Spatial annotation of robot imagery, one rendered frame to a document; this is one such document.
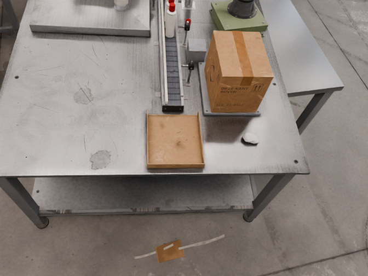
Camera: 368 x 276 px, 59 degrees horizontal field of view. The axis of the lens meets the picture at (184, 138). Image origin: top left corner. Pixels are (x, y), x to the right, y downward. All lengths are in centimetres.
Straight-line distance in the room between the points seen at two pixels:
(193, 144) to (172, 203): 62
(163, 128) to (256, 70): 51
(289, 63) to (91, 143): 124
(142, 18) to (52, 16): 51
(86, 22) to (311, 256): 206
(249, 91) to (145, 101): 52
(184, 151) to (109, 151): 35
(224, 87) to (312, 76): 72
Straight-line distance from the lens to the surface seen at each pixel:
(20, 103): 177
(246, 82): 152
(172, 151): 152
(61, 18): 209
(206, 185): 215
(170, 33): 193
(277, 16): 240
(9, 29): 321
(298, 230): 248
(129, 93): 171
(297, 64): 210
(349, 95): 341
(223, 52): 156
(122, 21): 204
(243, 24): 209
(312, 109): 225
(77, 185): 215
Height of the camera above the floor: 215
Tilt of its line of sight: 57 degrees down
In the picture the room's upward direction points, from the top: 12 degrees clockwise
